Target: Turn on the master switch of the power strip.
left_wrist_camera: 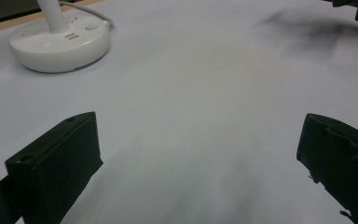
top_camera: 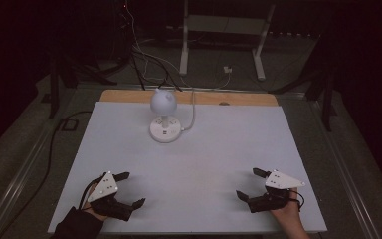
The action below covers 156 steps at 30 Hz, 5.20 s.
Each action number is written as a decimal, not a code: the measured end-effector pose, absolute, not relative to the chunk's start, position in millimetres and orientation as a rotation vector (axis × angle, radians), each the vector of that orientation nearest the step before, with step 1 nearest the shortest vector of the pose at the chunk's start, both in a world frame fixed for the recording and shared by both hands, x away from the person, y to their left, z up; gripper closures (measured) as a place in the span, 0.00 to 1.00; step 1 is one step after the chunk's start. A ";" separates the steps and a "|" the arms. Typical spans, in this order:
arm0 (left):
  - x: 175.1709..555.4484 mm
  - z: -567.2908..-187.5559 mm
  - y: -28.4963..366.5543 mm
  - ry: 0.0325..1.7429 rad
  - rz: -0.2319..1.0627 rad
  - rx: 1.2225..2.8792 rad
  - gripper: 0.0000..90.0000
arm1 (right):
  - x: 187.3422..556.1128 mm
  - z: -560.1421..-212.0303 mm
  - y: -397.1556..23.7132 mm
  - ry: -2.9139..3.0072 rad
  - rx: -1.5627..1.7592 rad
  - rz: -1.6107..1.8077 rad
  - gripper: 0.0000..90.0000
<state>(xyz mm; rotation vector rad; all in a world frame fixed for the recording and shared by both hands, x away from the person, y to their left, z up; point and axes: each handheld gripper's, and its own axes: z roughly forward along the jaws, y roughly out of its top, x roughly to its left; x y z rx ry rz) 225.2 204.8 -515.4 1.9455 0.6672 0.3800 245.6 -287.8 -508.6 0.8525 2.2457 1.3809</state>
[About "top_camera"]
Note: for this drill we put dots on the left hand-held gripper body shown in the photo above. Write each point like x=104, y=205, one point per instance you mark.
x=103, y=188

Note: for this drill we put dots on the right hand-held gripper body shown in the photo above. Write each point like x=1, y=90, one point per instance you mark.
x=280, y=182

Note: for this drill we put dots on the person's left hand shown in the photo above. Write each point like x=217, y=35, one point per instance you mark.
x=96, y=214

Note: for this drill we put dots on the person's right hand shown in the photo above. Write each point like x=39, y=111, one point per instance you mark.
x=288, y=214

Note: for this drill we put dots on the white table board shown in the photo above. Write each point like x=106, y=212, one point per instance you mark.
x=195, y=179

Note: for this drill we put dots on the white round desk lamp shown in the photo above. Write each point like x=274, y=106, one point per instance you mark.
x=163, y=103

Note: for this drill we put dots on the black tripod stand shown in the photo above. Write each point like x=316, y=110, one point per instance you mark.
x=327, y=106
x=53, y=93

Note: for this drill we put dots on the white plug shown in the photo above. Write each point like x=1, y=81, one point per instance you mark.
x=227, y=69

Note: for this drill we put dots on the dark power strip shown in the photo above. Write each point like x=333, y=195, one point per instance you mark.
x=295, y=34

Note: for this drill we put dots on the metal floor rail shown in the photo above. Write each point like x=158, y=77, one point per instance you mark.
x=16, y=186
x=348, y=179

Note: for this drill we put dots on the black square frame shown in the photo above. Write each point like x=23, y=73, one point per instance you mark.
x=69, y=125

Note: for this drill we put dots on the white metal stand frame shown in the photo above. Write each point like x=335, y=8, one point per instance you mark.
x=184, y=49

